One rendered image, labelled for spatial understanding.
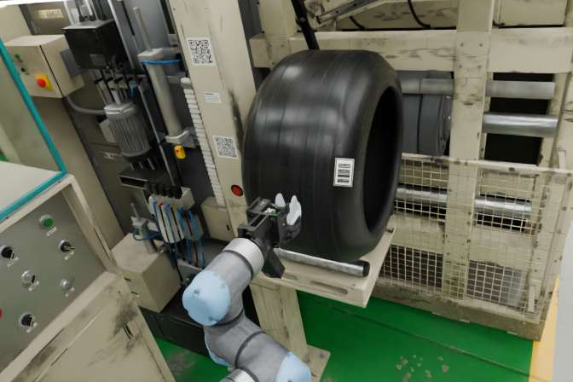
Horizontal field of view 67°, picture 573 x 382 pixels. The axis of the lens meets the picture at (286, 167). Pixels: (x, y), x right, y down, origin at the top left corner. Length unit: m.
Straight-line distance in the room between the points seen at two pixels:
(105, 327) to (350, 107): 1.02
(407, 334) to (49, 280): 1.56
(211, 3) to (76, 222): 0.73
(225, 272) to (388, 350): 1.54
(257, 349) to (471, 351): 1.60
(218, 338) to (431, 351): 1.54
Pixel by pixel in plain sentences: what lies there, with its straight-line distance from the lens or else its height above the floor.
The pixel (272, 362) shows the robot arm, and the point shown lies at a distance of 0.73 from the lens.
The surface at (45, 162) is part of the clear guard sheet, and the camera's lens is 1.29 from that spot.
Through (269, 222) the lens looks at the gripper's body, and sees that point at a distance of 0.84.
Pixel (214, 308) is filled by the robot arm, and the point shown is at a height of 1.30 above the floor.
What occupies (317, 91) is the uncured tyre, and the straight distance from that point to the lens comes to 1.00.
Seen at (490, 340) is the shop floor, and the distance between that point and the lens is 2.29.
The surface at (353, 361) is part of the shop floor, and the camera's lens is 2.17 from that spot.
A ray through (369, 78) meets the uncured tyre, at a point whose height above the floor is 1.43.
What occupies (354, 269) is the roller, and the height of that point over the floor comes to 0.91.
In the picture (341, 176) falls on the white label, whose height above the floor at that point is 1.29.
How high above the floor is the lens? 1.82
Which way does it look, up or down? 32 degrees down
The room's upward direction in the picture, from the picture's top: 10 degrees counter-clockwise
